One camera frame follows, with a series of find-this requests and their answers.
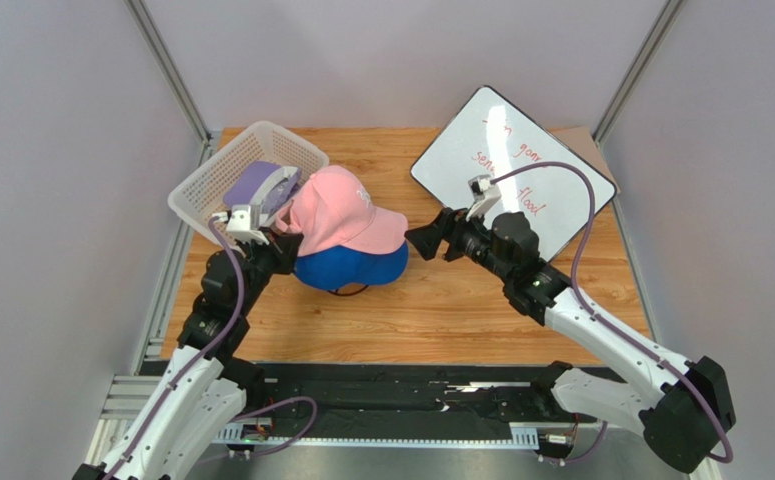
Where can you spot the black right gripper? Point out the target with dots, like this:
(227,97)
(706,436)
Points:
(450,234)

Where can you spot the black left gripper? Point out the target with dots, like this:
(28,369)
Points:
(282,248)

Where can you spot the blue cap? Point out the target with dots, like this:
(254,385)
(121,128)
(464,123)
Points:
(337,267)

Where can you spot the light pink cap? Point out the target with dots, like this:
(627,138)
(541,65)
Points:
(333,209)

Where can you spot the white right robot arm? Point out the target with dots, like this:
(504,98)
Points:
(683,409)

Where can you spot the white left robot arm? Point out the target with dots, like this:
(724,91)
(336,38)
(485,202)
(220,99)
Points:
(203,386)

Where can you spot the lavender cap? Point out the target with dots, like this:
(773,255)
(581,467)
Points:
(265,186)

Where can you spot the white plastic basket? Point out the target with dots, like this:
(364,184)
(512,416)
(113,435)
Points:
(200,195)

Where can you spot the white dry-erase board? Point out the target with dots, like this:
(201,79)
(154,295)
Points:
(549,181)

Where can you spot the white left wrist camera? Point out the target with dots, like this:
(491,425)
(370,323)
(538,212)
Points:
(241,223)

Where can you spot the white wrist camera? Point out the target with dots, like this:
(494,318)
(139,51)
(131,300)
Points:
(241,223)
(485,194)

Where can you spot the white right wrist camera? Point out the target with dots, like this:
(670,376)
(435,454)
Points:
(485,194)

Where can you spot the black wire hat stand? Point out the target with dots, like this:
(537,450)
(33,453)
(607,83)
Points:
(349,290)

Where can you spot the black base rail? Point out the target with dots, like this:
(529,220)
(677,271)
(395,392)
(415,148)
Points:
(399,402)

